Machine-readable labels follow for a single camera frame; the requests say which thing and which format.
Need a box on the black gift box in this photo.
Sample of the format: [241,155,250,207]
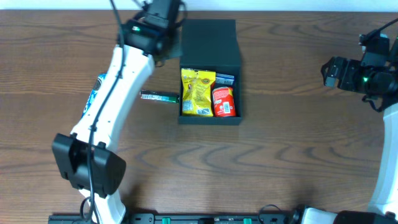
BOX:
[178,19,243,126]

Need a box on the yellow snack bag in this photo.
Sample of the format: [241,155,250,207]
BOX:
[181,68,216,117]

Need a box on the green candy bar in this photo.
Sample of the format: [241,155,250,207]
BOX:
[140,90,180,104]

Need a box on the small blue snack packet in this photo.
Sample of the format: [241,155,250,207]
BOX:
[215,73,235,86]

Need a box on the blue Oreo cookie pack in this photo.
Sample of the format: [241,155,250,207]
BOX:
[81,73,107,117]

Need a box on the red soda can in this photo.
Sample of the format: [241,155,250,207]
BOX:
[212,86,236,117]

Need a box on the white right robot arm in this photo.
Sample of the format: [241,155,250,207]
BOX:
[286,25,397,224]

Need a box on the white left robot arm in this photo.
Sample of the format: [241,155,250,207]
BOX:
[52,20,182,223]

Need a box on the black mounting rail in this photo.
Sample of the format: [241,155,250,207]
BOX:
[48,213,363,224]

